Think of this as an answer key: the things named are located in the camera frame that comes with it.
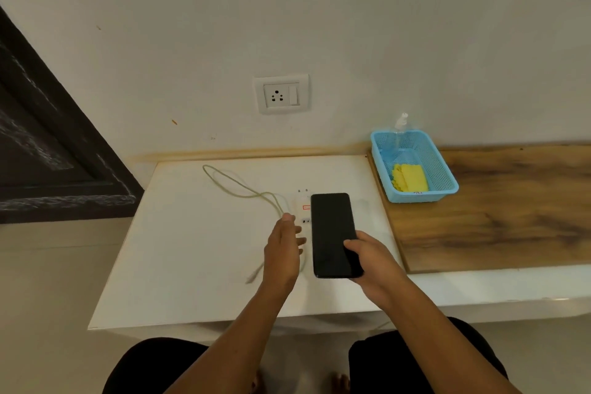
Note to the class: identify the blue plastic basket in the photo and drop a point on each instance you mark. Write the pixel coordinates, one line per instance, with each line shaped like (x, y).
(443, 176)

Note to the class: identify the person's black shorts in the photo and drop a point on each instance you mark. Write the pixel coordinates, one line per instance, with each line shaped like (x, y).
(138, 370)

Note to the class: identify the clear spray bottle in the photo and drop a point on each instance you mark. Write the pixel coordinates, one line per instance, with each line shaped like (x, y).
(401, 123)

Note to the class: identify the white wall socket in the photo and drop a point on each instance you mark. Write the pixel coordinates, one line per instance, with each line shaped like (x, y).
(281, 93)

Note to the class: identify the person's left hand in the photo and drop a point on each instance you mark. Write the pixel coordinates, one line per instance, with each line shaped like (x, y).
(279, 260)

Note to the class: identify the person's right forearm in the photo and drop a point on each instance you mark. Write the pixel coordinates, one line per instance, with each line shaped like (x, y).
(438, 347)

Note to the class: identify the wooden board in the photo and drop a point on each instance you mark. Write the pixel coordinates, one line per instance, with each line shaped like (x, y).
(498, 209)

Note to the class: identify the person's left forearm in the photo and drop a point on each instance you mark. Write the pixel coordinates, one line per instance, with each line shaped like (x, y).
(240, 343)

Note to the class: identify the person's right foot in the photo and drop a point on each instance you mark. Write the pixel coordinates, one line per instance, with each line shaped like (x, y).
(340, 384)

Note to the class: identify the white charger adapter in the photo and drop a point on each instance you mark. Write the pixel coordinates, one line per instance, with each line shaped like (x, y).
(302, 199)

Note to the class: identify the person's right hand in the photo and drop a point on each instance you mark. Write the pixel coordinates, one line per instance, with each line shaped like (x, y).
(381, 273)

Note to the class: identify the dark door frame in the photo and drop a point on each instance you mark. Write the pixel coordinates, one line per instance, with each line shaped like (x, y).
(46, 153)

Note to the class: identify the yellow cloth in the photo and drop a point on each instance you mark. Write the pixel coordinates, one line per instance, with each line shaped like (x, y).
(411, 176)

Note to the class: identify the person's left thumb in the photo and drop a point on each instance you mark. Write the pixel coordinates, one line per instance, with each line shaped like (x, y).
(301, 242)

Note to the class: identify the person's right thumb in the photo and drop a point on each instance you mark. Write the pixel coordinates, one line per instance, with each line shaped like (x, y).
(353, 250)

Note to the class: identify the black smartphone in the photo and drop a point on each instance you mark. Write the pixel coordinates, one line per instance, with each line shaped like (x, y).
(330, 232)

